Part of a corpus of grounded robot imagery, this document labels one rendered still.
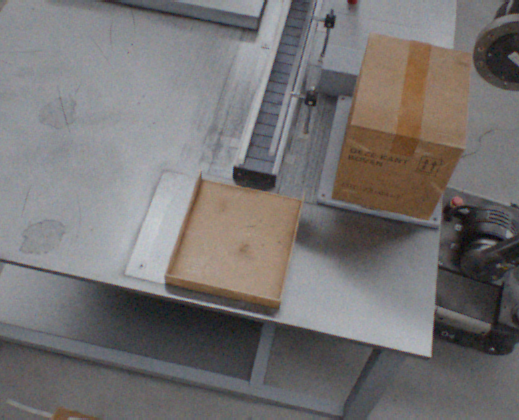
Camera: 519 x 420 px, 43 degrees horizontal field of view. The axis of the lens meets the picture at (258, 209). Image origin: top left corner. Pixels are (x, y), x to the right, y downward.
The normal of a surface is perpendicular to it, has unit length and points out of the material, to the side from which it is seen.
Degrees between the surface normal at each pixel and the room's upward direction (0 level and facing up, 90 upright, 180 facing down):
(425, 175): 90
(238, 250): 0
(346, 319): 0
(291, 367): 0
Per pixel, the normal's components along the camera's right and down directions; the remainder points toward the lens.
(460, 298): 0.07, -0.56
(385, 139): -0.23, 0.80
